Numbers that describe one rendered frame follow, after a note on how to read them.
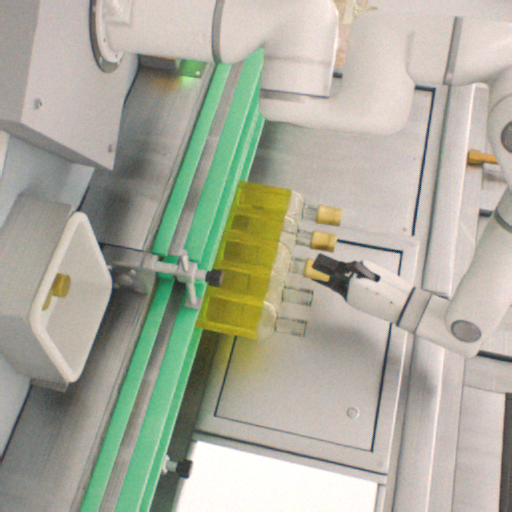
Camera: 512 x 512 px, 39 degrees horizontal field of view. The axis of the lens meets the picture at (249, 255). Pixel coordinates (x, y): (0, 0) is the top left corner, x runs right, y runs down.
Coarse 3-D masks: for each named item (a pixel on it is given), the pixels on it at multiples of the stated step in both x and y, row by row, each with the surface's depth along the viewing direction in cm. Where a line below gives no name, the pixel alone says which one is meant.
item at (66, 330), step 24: (72, 216) 94; (72, 240) 101; (72, 264) 107; (96, 264) 106; (48, 288) 89; (72, 288) 112; (96, 288) 112; (48, 312) 108; (72, 312) 110; (96, 312) 110; (48, 336) 92; (72, 336) 108; (72, 360) 106
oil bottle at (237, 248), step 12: (228, 240) 128; (240, 240) 128; (252, 240) 128; (264, 240) 127; (216, 252) 126; (228, 252) 126; (240, 252) 126; (252, 252) 126; (264, 252) 126; (276, 252) 126; (288, 252) 127; (252, 264) 126; (264, 264) 125; (276, 264) 125; (288, 264) 126
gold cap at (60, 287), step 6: (60, 276) 101; (66, 276) 101; (54, 282) 100; (60, 282) 100; (66, 282) 101; (54, 288) 100; (60, 288) 100; (66, 288) 102; (54, 294) 101; (60, 294) 100; (66, 294) 102
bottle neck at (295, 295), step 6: (288, 288) 124; (294, 288) 124; (300, 288) 124; (288, 294) 124; (294, 294) 123; (300, 294) 123; (306, 294) 123; (312, 294) 123; (288, 300) 124; (294, 300) 124; (300, 300) 123; (306, 300) 123
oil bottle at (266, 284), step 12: (216, 264) 125; (228, 264) 125; (240, 264) 125; (228, 276) 124; (240, 276) 124; (252, 276) 124; (264, 276) 124; (276, 276) 124; (216, 288) 123; (228, 288) 123; (240, 288) 123; (252, 288) 122; (264, 288) 122; (276, 288) 123; (276, 300) 123
